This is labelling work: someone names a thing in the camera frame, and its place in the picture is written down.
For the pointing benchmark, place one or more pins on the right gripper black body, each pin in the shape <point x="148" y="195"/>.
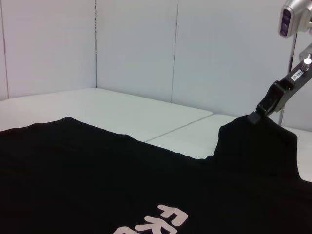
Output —
<point x="296" y="80"/>

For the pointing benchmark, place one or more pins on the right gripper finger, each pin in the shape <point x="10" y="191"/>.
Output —
<point x="270" y="97"/>

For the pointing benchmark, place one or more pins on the black shirt with FREE print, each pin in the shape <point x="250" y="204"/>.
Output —
<point x="122" y="175"/>

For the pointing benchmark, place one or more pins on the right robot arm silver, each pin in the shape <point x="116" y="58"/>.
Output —
<point x="292" y="14"/>

